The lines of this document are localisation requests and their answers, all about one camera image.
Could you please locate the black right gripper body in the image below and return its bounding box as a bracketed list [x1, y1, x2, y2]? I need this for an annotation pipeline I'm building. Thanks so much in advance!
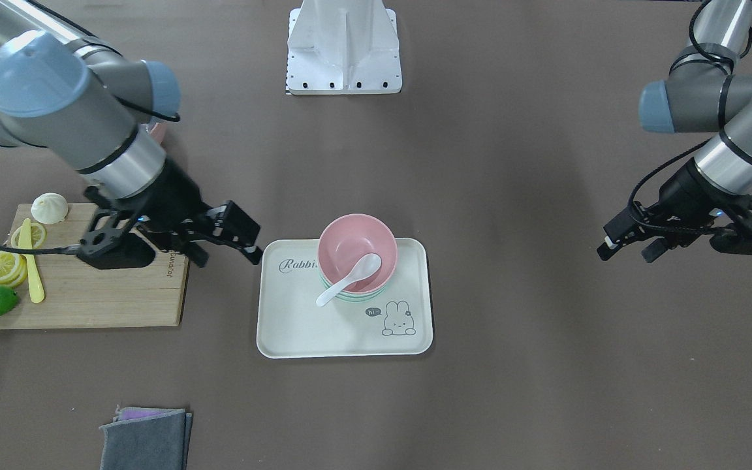
[76, 160, 263, 270]

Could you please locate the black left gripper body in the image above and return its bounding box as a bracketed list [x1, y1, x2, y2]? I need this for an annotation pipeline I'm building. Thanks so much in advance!
[597, 163, 752, 264]

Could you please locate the small pink bowl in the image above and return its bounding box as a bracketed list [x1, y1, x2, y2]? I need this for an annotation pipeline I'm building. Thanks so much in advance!
[317, 213, 399, 295]

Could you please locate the white ceramic spoon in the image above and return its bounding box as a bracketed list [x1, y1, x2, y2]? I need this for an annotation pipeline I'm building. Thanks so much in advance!
[315, 253, 382, 307]

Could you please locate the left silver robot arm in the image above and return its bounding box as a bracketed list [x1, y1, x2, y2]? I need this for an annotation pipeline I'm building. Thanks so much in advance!
[597, 1, 752, 262]

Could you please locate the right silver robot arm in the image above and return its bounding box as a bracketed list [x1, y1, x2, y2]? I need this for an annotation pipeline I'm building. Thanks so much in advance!
[0, 1, 262, 270]

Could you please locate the large pink bowl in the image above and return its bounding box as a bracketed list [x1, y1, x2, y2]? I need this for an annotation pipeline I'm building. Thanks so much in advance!
[144, 121, 167, 146]

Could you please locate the green bowl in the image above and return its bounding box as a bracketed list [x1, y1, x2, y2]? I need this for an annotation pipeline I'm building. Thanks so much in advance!
[336, 279, 393, 302]

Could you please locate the wooden cutting board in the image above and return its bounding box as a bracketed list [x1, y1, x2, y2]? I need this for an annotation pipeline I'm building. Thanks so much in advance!
[0, 203, 190, 330]

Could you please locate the lemon slice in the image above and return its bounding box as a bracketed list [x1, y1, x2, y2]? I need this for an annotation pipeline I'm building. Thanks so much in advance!
[0, 251, 27, 288]

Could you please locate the grey folded cloth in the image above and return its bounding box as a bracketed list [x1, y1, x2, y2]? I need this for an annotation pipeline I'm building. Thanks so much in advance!
[99, 407, 193, 469]

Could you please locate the cream rabbit tray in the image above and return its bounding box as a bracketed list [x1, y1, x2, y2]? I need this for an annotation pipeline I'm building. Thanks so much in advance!
[256, 238, 435, 359]

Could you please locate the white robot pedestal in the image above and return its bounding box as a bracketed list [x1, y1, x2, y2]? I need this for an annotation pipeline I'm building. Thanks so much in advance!
[285, 1, 403, 95]

